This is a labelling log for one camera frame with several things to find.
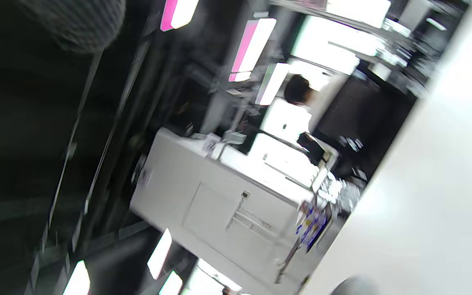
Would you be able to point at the person's right hand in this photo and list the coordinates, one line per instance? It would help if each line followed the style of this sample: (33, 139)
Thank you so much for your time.
(80, 24)

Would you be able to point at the white cabinet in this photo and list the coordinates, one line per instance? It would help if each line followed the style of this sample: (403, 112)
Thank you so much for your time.
(187, 176)

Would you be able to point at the white rolling cart with bag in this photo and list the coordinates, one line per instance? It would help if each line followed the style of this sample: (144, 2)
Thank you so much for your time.
(277, 159)

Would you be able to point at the black bag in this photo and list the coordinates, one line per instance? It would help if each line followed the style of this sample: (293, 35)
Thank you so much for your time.
(310, 148)

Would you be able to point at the blue test tube rack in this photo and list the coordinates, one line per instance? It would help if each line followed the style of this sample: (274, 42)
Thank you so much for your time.
(313, 225)

